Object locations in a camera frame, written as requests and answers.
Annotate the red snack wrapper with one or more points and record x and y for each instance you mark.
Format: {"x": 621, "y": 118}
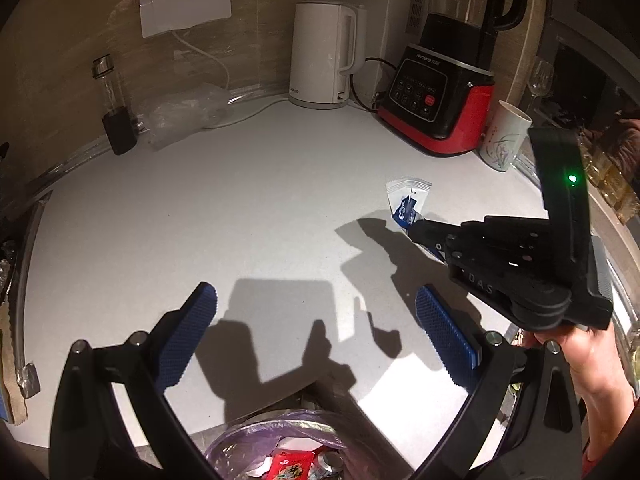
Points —
{"x": 290, "y": 466}

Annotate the white floral ceramic cup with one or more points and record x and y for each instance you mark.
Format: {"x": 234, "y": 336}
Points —
{"x": 504, "y": 136}

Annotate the person's right forearm red sleeve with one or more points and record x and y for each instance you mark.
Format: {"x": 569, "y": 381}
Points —
{"x": 607, "y": 413}

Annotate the clear crumpled plastic bag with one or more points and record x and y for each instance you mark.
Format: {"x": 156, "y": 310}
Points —
{"x": 172, "y": 118}

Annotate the white wall socket cover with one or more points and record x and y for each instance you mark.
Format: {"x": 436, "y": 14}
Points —
{"x": 159, "y": 16}

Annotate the red black blender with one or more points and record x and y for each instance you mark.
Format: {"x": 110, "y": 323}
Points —
{"x": 439, "y": 98}

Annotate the amber glass cups row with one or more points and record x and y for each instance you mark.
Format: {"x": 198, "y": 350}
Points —
{"x": 608, "y": 180}

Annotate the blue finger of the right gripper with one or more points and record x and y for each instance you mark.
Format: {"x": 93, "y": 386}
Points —
{"x": 439, "y": 237}

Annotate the glass soy sauce bottle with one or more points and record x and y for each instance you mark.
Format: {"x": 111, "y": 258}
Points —
{"x": 117, "y": 121}

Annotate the white electric kettle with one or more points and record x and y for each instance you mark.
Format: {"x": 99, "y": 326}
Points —
{"x": 329, "y": 39}

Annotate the person's right hand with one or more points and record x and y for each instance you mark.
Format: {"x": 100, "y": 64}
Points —
{"x": 592, "y": 355}

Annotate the wine glass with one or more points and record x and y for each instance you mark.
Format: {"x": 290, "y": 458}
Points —
{"x": 540, "y": 79}

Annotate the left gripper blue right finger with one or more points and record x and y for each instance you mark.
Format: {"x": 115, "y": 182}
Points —
{"x": 452, "y": 334}

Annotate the white blue sachet wrapper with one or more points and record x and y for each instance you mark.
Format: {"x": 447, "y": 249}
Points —
{"x": 407, "y": 198}

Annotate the purple lined trash bin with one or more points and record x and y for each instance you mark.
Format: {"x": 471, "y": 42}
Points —
{"x": 253, "y": 445}

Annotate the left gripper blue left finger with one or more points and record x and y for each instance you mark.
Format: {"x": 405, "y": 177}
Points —
{"x": 179, "y": 332}

